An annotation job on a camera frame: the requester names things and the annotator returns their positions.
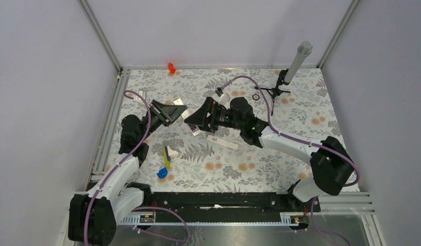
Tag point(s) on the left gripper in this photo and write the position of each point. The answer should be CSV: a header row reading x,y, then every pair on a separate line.
x,y
166,114

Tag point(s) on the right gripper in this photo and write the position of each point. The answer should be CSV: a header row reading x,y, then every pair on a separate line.
x,y
200,117

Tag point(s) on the white remote battery cover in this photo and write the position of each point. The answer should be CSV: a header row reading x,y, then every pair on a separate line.
x,y
222,142

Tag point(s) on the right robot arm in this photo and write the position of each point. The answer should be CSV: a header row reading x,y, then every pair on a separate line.
x,y
328,160

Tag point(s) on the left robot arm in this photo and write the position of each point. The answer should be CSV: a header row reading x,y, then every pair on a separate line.
x,y
95,215

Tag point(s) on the red toy block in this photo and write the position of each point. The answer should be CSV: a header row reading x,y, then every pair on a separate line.
x,y
171,68

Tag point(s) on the poker chip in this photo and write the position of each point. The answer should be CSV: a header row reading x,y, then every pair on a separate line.
x,y
255,97

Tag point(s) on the black microphone tripod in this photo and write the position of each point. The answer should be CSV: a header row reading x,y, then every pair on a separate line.
x,y
276,91

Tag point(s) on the floral tablecloth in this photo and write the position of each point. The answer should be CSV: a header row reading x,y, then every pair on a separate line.
x,y
203,166

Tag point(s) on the grey microphone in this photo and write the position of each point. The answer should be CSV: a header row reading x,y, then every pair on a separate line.
x,y
303,51

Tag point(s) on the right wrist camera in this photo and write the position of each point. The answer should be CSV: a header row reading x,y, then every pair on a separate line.
x,y
223,98

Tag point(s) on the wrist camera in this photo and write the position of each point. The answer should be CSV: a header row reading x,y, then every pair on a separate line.
x,y
142,95
223,98

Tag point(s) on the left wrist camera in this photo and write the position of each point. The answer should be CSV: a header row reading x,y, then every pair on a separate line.
x,y
142,95

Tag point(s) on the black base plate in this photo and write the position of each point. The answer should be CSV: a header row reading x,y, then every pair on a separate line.
x,y
238,207

